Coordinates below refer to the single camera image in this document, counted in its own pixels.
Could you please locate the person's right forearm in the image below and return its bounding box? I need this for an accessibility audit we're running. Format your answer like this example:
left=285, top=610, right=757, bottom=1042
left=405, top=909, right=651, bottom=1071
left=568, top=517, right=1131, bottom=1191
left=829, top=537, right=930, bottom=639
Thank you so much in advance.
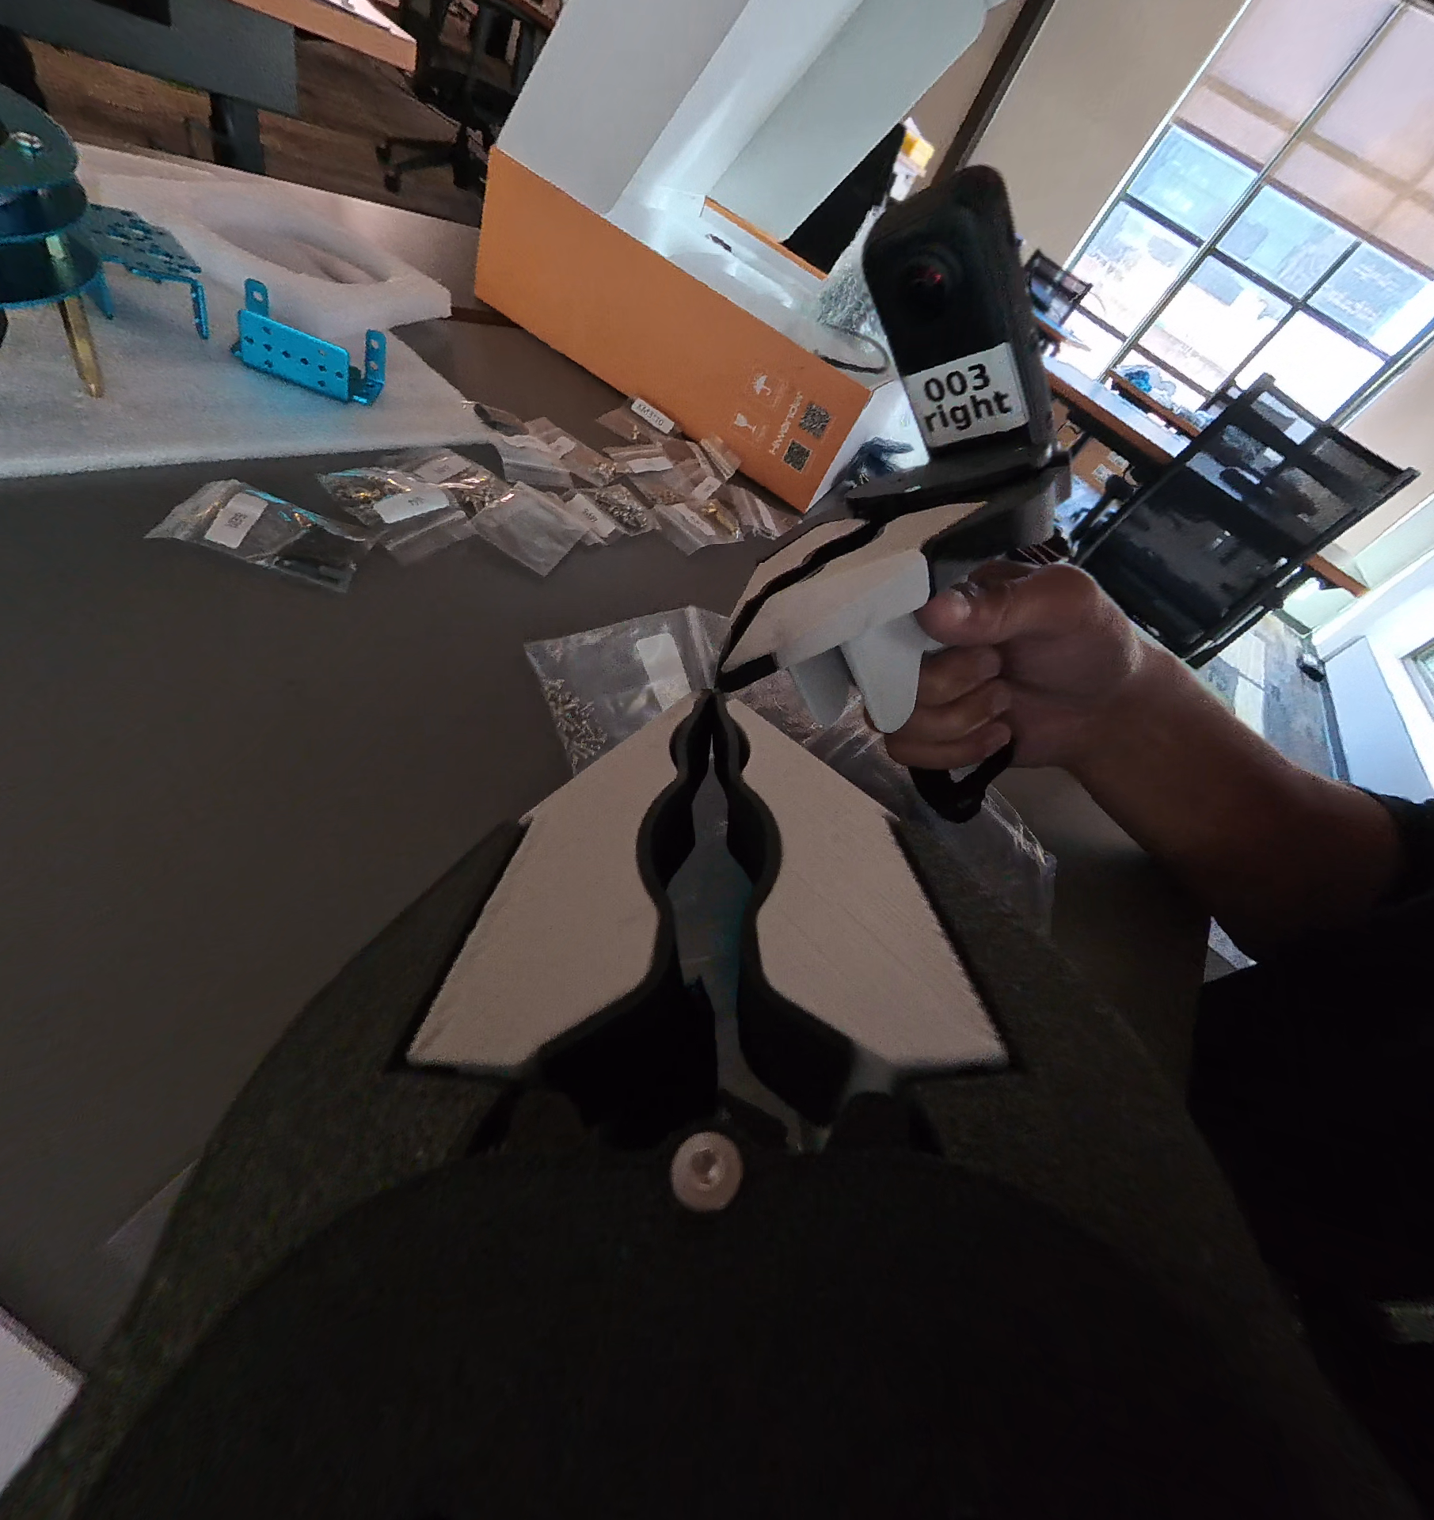
left=1085, top=630, right=1434, bottom=965

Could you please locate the black rolling office chair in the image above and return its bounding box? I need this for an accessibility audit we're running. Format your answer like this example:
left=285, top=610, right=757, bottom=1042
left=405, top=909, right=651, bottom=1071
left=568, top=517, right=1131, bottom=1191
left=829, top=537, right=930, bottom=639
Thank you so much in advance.
left=378, top=0, right=552, bottom=198

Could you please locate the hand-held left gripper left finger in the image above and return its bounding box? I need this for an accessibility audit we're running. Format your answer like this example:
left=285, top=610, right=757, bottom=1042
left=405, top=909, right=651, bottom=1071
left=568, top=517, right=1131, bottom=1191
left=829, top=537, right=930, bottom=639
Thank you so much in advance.
left=405, top=692, right=719, bottom=1073

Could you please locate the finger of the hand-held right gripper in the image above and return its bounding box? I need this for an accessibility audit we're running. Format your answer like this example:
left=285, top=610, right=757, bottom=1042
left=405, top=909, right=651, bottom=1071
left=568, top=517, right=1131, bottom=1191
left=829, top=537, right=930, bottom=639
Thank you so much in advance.
left=715, top=502, right=994, bottom=728
left=730, top=514, right=901, bottom=620

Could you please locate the black mesh office chair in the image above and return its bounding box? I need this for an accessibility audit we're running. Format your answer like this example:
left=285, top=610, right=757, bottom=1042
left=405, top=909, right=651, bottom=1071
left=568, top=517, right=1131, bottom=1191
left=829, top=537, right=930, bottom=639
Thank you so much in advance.
left=1073, top=374, right=1420, bottom=668

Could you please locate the large clear plastic bag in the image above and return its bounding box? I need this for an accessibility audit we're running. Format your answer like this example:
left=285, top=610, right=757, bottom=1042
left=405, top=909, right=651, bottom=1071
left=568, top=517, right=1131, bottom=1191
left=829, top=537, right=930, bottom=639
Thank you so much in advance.
left=668, top=682, right=1056, bottom=1143

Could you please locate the pile of small hardware bags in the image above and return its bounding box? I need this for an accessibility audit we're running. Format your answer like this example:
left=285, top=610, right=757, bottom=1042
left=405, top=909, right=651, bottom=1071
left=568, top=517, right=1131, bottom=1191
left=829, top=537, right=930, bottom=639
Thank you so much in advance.
left=147, top=397, right=802, bottom=593

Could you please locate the grey desk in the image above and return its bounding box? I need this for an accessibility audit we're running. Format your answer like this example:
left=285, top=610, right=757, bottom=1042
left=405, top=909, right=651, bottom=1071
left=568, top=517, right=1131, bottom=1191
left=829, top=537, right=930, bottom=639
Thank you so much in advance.
left=0, top=144, right=1217, bottom=1367

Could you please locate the white foam sheet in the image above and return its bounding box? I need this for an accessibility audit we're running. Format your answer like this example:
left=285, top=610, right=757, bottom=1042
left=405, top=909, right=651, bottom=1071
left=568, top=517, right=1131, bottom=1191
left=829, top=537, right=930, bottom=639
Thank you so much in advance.
left=0, top=144, right=515, bottom=483

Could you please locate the grey side table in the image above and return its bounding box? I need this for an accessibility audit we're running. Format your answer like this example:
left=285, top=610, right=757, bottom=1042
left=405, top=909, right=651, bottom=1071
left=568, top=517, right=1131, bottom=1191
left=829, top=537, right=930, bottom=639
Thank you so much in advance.
left=0, top=0, right=302, bottom=175

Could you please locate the white foam block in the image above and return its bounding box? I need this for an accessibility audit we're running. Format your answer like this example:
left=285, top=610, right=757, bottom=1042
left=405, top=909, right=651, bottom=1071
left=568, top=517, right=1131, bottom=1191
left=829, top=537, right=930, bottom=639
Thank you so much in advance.
left=75, top=148, right=455, bottom=328

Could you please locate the blue perforated bracket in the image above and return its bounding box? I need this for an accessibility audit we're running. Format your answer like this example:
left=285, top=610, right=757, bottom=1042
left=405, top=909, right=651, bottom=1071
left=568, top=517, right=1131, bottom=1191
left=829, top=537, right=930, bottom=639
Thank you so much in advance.
left=75, top=202, right=213, bottom=343

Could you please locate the person's right hand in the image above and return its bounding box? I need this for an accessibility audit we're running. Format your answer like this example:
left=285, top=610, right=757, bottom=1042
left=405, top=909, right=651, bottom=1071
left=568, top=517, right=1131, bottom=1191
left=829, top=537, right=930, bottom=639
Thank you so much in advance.
left=883, top=560, right=1151, bottom=773

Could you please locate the large grid window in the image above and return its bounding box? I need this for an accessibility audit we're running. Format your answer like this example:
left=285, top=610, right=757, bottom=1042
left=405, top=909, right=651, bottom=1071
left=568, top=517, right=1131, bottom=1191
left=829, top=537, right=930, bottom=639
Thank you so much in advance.
left=1066, top=119, right=1434, bottom=417

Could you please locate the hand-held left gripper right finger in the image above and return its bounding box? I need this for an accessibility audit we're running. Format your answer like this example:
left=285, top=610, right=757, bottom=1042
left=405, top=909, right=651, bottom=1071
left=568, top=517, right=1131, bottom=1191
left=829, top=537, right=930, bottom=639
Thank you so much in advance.
left=717, top=696, right=1013, bottom=1071

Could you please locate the bubble wrap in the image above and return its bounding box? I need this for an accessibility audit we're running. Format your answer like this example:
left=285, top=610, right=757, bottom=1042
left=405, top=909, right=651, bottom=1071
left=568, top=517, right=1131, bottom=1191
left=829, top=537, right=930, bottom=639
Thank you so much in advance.
left=814, top=250, right=897, bottom=343

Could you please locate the orange and white cardboard box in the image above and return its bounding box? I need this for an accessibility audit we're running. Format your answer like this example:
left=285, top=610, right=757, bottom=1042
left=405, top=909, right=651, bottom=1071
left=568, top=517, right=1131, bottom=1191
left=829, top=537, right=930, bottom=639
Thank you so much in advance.
left=475, top=0, right=1004, bottom=515

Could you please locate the wooden office desk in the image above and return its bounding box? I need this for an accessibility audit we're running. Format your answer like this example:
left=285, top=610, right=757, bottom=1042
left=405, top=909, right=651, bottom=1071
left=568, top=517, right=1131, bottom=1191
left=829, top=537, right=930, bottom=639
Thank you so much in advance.
left=1025, top=322, right=1372, bottom=595

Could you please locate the blue short U bracket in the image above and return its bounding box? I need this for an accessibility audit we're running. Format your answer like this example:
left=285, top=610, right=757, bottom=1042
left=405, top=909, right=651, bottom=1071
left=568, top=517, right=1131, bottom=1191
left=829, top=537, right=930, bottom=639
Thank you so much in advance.
left=232, top=279, right=387, bottom=409

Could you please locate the clear screw bag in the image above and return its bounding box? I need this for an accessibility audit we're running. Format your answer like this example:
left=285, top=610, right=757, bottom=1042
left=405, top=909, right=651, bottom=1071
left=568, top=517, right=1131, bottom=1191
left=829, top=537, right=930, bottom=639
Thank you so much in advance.
left=525, top=606, right=736, bottom=767

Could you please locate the person's black shirt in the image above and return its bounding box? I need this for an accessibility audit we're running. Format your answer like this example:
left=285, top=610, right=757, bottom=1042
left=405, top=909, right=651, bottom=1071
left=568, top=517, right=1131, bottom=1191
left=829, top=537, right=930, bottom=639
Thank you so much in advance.
left=1192, top=796, right=1434, bottom=1520

